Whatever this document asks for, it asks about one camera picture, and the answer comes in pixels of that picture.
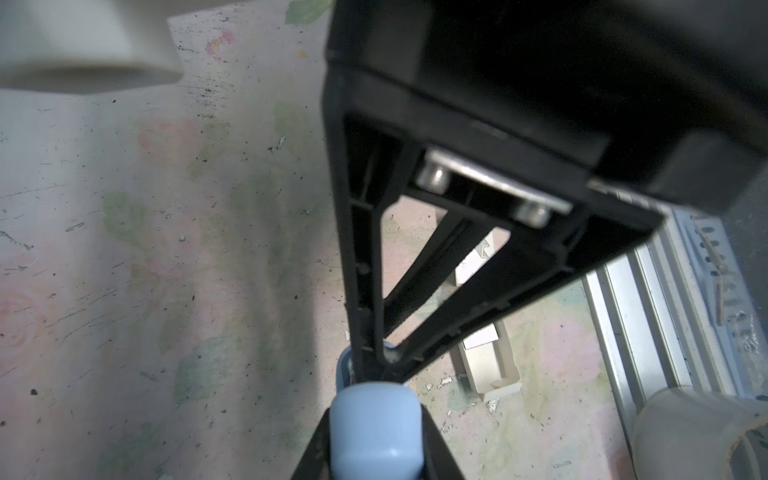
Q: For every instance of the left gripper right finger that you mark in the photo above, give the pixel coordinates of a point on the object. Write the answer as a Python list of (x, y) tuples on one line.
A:
[(439, 463)]

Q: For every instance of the white staple box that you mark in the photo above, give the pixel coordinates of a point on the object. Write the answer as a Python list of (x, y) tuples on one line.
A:
[(474, 260)]

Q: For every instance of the clear tape roll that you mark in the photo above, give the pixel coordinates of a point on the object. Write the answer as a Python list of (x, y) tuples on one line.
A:
[(682, 433)]

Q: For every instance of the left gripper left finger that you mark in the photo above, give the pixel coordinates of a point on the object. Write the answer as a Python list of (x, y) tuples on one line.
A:
[(314, 464)]

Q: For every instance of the light blue stapler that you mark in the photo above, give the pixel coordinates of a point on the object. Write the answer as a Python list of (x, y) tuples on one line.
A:
[(375, 428)]

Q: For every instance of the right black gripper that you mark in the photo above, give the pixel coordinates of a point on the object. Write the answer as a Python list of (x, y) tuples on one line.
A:
[(667, 99)]

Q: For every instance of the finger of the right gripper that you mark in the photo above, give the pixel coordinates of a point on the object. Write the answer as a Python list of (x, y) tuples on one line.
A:
[(361, 158), (531, 264)]

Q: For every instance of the aluminium front rail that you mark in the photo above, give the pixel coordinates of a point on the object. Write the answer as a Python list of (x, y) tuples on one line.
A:
[(676, 312)]

